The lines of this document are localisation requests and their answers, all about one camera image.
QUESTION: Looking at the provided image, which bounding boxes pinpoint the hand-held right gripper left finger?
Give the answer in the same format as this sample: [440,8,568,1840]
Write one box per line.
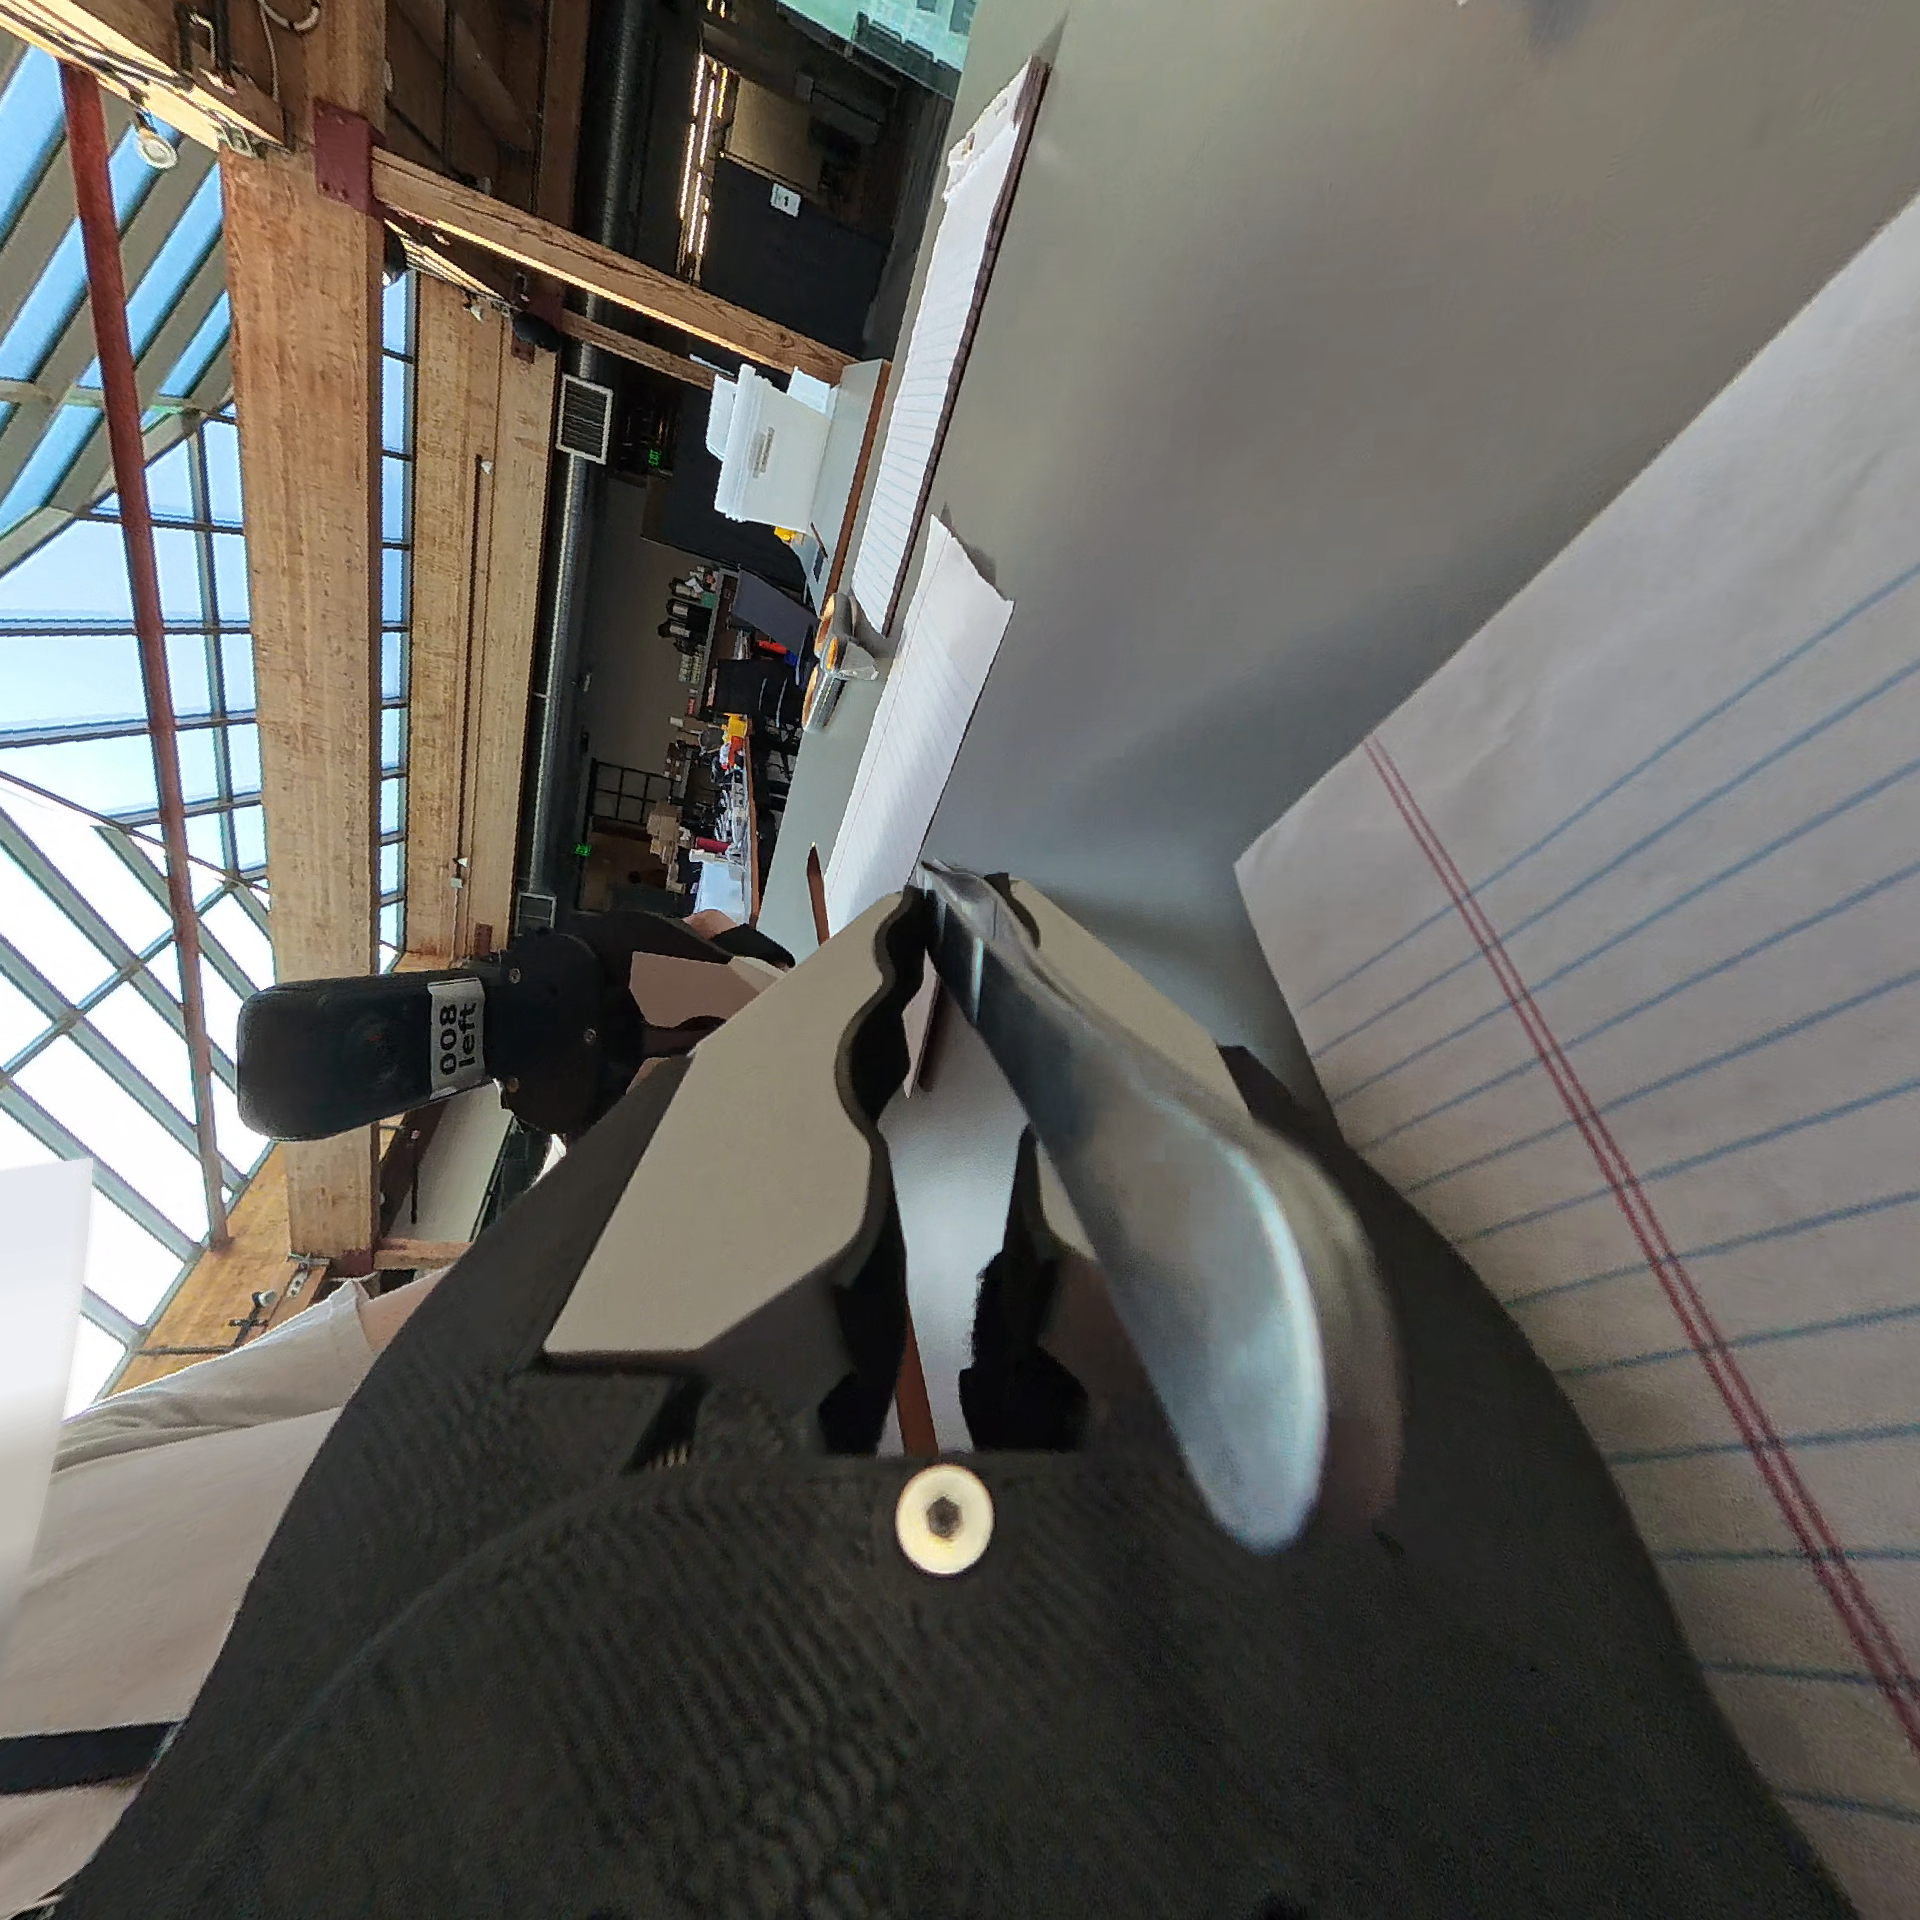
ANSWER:
[539,884,922,1448]

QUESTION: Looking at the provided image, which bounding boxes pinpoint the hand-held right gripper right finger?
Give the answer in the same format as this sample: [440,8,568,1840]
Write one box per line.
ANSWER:
[973,875,1271,1448]

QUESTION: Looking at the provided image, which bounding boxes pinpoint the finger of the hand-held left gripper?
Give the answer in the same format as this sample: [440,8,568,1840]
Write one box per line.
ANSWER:
[626,957,788,1040]

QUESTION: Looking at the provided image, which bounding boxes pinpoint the white lined notepad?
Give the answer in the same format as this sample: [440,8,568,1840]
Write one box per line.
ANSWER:
[847,59,1050,640]

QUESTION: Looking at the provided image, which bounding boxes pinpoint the grey orange scissors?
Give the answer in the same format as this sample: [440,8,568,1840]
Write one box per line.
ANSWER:
[801,590,903,731]

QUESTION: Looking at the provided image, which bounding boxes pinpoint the wooden ceiling beam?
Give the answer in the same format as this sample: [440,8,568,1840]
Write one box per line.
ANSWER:
[216,149,395,1262]

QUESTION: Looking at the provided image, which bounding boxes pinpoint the skylight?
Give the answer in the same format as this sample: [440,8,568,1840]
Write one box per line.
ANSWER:
[0,0,422,1398]

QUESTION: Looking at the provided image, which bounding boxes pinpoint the white storage bin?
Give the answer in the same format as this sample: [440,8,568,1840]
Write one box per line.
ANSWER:
[705,364,845,541]

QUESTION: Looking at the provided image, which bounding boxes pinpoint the red pipe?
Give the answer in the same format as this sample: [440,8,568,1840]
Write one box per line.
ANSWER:
[60,66,234,1249]

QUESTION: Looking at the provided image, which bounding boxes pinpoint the black shoulder strap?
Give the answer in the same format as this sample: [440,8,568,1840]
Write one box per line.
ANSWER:
[0,1721,175,1797]

